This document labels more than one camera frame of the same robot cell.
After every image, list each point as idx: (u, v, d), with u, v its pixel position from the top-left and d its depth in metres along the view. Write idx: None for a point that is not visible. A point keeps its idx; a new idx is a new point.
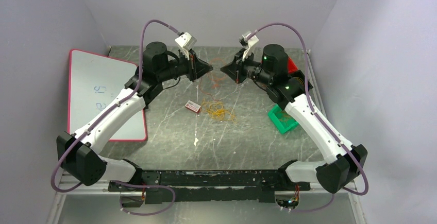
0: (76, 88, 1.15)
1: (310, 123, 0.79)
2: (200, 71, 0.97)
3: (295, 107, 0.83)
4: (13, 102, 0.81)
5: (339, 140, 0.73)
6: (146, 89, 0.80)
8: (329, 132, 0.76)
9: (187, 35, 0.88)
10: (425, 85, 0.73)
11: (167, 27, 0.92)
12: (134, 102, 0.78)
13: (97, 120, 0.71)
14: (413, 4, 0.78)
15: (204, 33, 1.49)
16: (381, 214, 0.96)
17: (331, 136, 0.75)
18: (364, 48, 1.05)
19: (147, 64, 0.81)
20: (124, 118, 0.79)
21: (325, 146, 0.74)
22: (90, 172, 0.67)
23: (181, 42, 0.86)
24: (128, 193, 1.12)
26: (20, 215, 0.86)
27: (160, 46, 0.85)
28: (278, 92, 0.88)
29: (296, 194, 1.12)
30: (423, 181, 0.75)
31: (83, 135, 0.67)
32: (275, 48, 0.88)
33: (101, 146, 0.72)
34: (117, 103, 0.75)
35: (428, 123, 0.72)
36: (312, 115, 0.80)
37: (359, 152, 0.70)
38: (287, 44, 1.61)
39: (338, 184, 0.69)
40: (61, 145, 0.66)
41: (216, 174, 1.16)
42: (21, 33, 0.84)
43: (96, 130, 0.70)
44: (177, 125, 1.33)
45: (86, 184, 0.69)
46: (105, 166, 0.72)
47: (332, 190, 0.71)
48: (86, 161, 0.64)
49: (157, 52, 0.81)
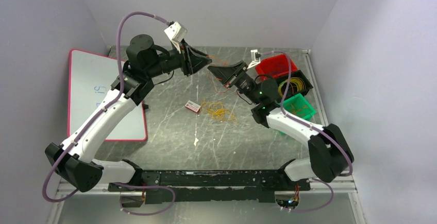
0: (76, 89, 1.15)
1: (287, 125, 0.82)
2: (196, 65, 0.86)
3: (271, 117, 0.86)
4: (13, 102, 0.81)
5: (308, 125, 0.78)
6: (133, 89, 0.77)
8: (300, 122, 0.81)
9: (175, 24, 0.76)
10: (426, 86, 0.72)
11: (154, 17, 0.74)
12: (121, 105, 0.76)
13: (83, 129, 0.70)
14: (415, 4, 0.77)
15: (204, 32, 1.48)
16: (380, 213, 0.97)
17: (303, 125, 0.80)
18: (364, 49, 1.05)
19: (133, 61, 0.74)
20: (113, 124, 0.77)
21: (301, 135, 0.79)
22: (84, 179, 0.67)
23: (170, 35, 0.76)
24: (128, 193, 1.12)
26: (20, 216, 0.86)
27: (146, 39, 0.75)
28: (258, 116, 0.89)
29: (296, 194, 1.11)
30: (424, 181, 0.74)
31: (70, 146, 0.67)
32: (270, 83, 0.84)
33: (94, 152, 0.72)
34: (103, 109, 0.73)
35: (429, 123, 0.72)
36: (285, 117, 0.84)
37: (331, 128, 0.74)
38: (287, 45, 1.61)
39: (328, 165, 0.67)
40: (50, 157, 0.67)
41: (216, 174, 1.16)
42: (22, 33, 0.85)
43: (84, 139, 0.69)
44: (177, 125, 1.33)
45: (86, 190, 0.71)
46: (100, 173, 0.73)
47: (330, 177, 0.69)
48: (77, 170, 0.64)
49: (143, 48, 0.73)
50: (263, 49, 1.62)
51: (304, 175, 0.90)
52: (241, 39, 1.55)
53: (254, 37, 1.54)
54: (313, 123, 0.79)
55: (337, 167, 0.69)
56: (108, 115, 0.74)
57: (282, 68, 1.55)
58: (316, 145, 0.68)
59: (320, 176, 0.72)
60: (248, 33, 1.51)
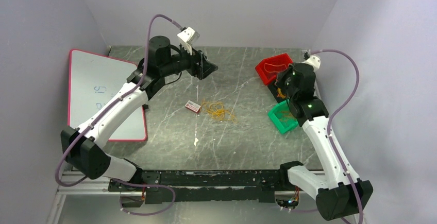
0: (76, 89, 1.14)
1: (321, 146, 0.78)
2: (206, 71, 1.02)
3: (311, 127, 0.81)
4: (14, 102, 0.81)
5: (346, 169, 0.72)
6: (148, 83, 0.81)
8: (337, 159, 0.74)
9: (190, 30, 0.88)
10: (426, 86, 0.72)
11: (170, 21, 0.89)
12: (136, 96, 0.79)
13: (99, 114, 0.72)
14: (415, 4, 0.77)
15: (204, 32, 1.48)
16: (380, 214, 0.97)
17: (339, 163, 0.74)
18: (364, 49, 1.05)
19: (151, 56, 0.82)
20: (125, 114, 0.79)
21: (330, 171, 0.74)
22: (95, 166, 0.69)
23: (184, 38, 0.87)
24: (128, 193, 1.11)
26: (20, 216, 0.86)
27: (164, 39, 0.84)
28: (299, 109, 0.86)
29: (296, 194, 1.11)
30: (423, 181, 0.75)
31: (87, 129, 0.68)
32: (304, 65, 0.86)
33: (105, 138, 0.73)
34: (120, 98, 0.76)
35: (428, 124, 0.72)
36: (325, 137, 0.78)
37: (364, 187, 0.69)
38: (287, 44, 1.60)
39: (334, 212, 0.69)
40: (65, 139, 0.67)
41: (216, 174, 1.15)
42: (21, 33, 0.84)
43: (100, 124, 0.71)
44: (177, 125, 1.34)
45: (91, 178, 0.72)
46: (108, 161, 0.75)
47: (326, 216, 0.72)
48: (91, 154, 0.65)
49: (161, 46, 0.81)
50: (263, 49, 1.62)
51: (304, 187, 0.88)
52: (241, 39, 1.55)
53: (254, 37, 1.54)
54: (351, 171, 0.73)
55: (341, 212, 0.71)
56: (124, 104, 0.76)
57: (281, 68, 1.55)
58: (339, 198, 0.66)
59: (318, 207, 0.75)
60: (248, 33, 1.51)
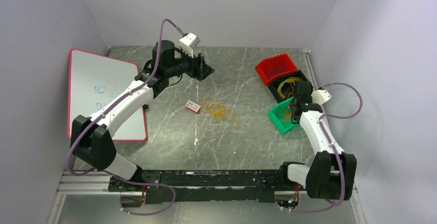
0: (76, 88, 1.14)
1: (314, 131, 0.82)
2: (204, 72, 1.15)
3: (305, 116, 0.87)
4: (13, 102, 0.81)
5: (331, 141, 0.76)
6: (154, 82, 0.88)
8: (325, 135, 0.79)
9: (192, 35, 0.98)
10: (425, 86, 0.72)
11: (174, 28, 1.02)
12: (145, 91, 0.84)
13: (111, 105, 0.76)
14: (414, 4, 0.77)
15: (204, 32, 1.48)
16: (380, 214, 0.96)
17: (325, 138, 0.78)
18: (363, 49, 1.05)
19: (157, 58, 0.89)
20: (133, 107, 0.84)
21: (317, 144, 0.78)
22: (102, 155, 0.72)
23: (187, 42, 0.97)
24: (128, 193, 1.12)
26: (20, 215, 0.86)
27: (169, 43, 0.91)
28: (297, 107, 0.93)
29: (296, 194, 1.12)
30: (423, 181, 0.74)
31: (99, 117, 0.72)
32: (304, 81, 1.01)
33: (114, 129, 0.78)
34: (130, 92, 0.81)
35: (428, 124, 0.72)
36: (316, 122, 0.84)
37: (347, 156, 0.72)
38: (287, 44, 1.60)
39: (318, 183, 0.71)
40: (76, 129, 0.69)
41: (216, 174, 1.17)
42: (21, 34, 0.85)
43: (111, 114, 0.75)
44: (177, 125, 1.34)
45: (98, 169, 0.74)
46: (114, 154, 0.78)
47: (313, 193, 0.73)
48: (101, 142, 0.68)
49: (167, 48, 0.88)
50: (263, 49, 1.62)
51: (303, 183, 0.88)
52: (241, 39, 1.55)
53: (254, 37, 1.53)
54: (336, 143, 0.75)
55: (325, 187, 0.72)
56: (134, 98, 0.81)
57: (282, 68, 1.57)
58: (321, 161, 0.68)
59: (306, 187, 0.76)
60: (248, 33, 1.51)
